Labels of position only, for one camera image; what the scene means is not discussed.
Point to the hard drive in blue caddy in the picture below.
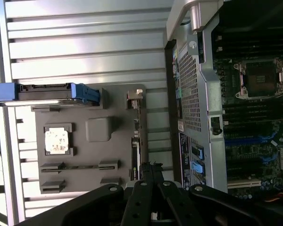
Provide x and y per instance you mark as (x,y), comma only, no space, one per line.
(2,91)

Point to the open black PC case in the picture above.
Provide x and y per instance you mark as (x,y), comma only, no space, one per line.
(210,94)

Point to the blue expansion slot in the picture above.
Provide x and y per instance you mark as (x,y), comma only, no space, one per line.
(243,140)

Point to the green motherboard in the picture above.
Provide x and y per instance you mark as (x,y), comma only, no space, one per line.
(250,150)

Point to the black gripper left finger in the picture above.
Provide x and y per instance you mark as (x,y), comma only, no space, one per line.
(85,207)

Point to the grey plastic parts rack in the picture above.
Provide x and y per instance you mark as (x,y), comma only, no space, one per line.
(85,160)

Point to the CPU socket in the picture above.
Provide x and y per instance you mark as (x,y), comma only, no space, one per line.
(259,77)

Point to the green RAM stick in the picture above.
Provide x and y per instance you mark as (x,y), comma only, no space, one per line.
(85,167)

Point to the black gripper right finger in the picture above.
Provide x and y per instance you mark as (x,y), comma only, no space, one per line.
(214,207)

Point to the silver CPU chip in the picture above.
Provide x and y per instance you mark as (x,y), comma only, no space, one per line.
(57,141)

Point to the white expansion slot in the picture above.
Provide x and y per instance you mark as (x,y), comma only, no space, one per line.
(243,184)

